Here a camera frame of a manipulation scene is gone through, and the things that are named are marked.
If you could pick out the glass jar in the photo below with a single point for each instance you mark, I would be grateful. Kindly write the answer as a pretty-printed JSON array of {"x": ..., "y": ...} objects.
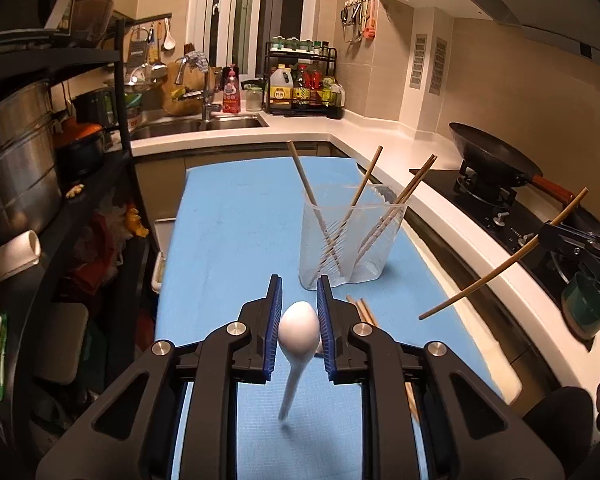
[{"x": 254, "y": 100}]

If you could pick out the dark clothing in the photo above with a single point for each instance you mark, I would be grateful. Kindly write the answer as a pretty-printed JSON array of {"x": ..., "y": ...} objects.
[{"x": 560, "y": 435}]

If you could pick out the steel kitchen faucet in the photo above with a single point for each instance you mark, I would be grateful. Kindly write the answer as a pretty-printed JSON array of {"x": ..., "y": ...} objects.
[{"x": 207, "y": 100}]

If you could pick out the ginger root piece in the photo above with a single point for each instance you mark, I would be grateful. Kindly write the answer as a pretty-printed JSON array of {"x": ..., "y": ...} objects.
[{"x": 75, "y": 191}]

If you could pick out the red plastic bag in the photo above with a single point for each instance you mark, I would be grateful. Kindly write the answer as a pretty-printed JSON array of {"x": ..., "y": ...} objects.
[{"x": 100, "y": 250}]

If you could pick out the grey box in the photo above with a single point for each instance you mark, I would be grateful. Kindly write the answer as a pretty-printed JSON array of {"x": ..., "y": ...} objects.
[{"x": 60, "y": 345}]

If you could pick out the orange hanging tool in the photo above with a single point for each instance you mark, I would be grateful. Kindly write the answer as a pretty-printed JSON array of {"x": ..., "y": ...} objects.
[{"x": 371, "y": 27}]

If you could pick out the metal grater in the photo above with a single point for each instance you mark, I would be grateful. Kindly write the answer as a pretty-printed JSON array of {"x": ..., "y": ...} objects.
[{"x": 138, "y": 50}]

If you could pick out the dark sauce bottle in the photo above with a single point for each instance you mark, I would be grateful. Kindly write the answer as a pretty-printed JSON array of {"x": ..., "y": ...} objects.
[{"x": 301, "y": 90}]

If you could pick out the yellow oil bottle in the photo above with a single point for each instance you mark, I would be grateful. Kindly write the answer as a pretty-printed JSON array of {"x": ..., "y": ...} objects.
[{"x": 280, "y": 90}]

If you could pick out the blue table mat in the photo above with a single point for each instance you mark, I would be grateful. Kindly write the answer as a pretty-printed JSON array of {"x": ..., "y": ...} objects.
[{"x": 230, "y": 220}]

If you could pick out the white ceramic spoon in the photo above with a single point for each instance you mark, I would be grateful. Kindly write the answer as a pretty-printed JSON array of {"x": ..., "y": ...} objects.
[{"x": 297, "y": 330}]

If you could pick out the black gas stove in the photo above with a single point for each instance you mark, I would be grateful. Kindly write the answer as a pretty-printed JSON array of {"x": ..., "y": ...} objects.
[{"x": 485, "y": 210}]

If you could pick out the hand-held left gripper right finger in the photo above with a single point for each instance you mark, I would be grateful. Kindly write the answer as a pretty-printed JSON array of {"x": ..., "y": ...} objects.
[{"x": 326, "y": 330}]

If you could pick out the range hood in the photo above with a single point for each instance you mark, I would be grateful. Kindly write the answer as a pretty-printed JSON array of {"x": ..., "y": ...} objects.
[{"x": 530, "y": 0}]

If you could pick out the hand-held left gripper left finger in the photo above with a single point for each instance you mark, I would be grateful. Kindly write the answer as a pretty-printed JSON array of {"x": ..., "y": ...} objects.
[{"x": 273, "y": 330}]

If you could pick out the steel sink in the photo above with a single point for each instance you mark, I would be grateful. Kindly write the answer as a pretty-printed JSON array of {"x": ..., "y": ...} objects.
[{"x": 180, "y": 127}]

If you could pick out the wooden cutting board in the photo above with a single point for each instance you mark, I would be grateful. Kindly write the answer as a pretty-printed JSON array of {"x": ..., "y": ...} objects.
[{"x": 172, "y": 95}]

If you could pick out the black shelf rack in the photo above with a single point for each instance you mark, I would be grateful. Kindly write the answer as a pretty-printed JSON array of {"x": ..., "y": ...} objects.
[{"x": 122, "y": 110}]

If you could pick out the black spice rack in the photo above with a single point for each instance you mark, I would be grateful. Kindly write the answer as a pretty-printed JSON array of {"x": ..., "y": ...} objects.
[{"x": 332, "y": 52}]

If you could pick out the yellow toy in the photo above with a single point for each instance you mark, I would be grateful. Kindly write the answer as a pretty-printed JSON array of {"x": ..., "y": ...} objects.
[{"x": 136, "y": 222}]

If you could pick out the red dish soap bottle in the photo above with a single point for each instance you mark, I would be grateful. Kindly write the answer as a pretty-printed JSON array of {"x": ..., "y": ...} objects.
[{"x": 231, "y": 92}]

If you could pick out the grey wall vent panel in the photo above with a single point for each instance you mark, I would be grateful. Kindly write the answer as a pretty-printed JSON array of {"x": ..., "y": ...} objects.
[{"x": 418, "y": 62}]

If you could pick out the hanging kitchen scissors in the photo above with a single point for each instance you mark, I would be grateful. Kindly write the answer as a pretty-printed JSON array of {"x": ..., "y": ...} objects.
[{"x": 352, "y": 20}]

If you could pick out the white ladle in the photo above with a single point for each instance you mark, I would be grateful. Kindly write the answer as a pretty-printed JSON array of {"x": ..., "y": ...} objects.
[{"x": 168, "y": 40}]

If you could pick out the metal container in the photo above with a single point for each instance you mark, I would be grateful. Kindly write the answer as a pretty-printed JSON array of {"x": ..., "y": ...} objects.
[{"x": 94, "y": 17}]

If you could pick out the black pot with red lid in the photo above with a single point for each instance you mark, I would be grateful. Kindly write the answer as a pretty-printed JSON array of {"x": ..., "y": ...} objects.
[{"x": 80, "y": 152}]

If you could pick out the window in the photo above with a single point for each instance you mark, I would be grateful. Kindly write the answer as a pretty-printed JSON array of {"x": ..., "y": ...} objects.
[{"x": 240, "y": 15}]

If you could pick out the green cup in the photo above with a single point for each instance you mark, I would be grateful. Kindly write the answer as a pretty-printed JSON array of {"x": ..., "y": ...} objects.
[{"x": 585, "y": 305}]

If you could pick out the white paper roll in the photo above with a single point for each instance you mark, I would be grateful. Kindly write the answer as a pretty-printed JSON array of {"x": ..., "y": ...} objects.
[{"x": 10, "y": 260}]

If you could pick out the clear plastic utensil holder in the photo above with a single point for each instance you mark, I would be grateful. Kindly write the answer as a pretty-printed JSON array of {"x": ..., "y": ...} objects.
[{"x": 352, "y": 260}]

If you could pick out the large steel pot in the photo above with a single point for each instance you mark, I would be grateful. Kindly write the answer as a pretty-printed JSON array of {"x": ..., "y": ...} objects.
[
  {"x": 10, "y": 120},
  {"x": 20, "y": 195}
]

